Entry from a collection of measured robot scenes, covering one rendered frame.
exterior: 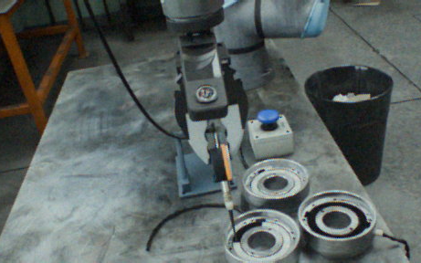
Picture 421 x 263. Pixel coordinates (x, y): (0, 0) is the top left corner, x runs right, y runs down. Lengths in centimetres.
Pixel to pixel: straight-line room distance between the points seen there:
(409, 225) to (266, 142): 117
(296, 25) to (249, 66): 15
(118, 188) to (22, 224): 17
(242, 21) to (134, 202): 48
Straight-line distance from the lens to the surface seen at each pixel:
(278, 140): 87
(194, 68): 56
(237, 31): 111
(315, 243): 68
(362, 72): 213
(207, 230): 76
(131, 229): 79
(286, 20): 107
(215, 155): 65
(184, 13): 57
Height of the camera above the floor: 130
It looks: 31 degrees down
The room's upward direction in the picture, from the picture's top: 10 degrees counter-clockwise
